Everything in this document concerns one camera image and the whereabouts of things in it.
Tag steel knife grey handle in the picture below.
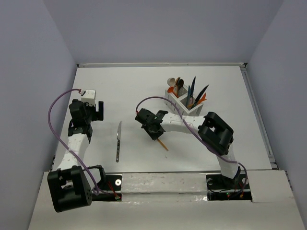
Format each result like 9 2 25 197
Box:
116 121 122 162

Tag red-orange plastic spoon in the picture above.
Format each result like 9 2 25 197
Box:
167 87 176 94

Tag beige plastic spoon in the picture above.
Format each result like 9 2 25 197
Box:
167 78 176 87

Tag steel knife teal handle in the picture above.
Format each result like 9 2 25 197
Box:
195 85 209 103

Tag steel knife pink handle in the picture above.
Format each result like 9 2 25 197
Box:
190 76 196 98

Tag red-orange plastic knife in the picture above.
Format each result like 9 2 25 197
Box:
198 93 206 104

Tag blue plastic knife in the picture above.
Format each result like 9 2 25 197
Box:
186 85 191 108

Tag dark brown spoon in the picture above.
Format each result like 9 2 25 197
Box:
178 79 184 90

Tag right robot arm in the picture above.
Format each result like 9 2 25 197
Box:
135 108 241 188

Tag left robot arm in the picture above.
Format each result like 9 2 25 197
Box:
47 99 106 212

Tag white two-compartment utensil holder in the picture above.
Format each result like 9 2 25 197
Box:
165 85 203 116

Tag white foam front block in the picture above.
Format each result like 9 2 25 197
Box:
121 173 207 194

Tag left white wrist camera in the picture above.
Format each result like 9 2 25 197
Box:
81 89 96 106

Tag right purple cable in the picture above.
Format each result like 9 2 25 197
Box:
136 96 248 195

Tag purple cable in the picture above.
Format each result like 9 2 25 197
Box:
48 89 119 199
136 96 248 195

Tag aluminium table frame rail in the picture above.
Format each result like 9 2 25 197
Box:
77 62 246 68

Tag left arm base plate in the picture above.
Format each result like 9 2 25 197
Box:
92 173 122 202

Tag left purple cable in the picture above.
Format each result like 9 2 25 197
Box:
48 89 119 199

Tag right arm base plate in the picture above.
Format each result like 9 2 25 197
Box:
206 174 252 201

